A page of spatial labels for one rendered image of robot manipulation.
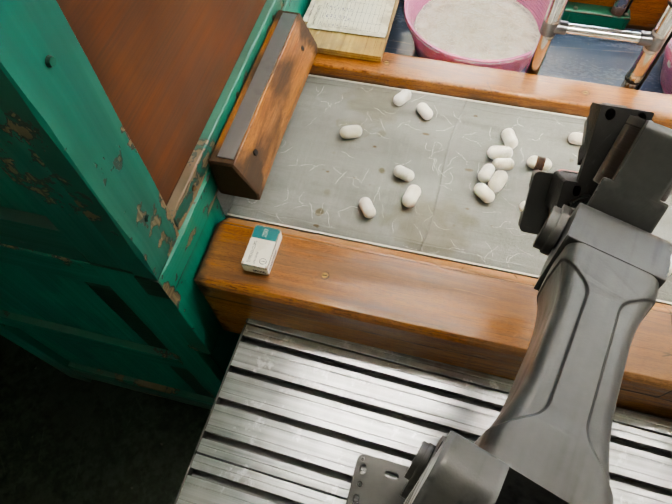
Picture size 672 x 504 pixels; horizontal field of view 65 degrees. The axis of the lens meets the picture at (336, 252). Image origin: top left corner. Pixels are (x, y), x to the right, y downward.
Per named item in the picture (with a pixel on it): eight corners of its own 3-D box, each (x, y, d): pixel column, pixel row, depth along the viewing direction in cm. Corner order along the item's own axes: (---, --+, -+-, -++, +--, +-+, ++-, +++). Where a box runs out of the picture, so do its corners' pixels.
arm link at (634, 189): (606, 106, 46) (612, 103, 35) (709, 146, 43) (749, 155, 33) (541, 224, 50) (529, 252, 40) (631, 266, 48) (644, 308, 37)
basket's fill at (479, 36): (527, 101, 92) (537, 76, 87) (401, 82, 95) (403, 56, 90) (535, 19, 103) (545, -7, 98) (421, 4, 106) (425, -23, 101)
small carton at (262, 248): (269, 276, 67) (266, 268, 66) (243, 270, 68) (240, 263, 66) (282, 236, 70) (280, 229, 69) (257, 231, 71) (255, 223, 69)
